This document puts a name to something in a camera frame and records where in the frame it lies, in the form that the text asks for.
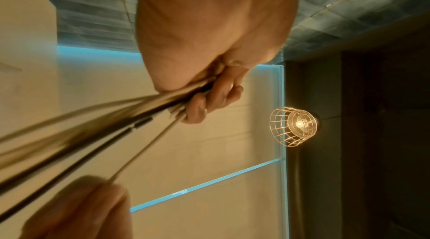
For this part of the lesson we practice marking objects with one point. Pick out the person's left hand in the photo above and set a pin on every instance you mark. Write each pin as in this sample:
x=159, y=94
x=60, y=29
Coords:
x=215, y=20

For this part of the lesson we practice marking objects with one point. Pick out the white table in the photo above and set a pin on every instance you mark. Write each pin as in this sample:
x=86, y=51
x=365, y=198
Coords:
x=27, y=47

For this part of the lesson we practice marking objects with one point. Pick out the person's right hand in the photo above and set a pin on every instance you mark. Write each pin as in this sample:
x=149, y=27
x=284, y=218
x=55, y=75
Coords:
x=84, y=211

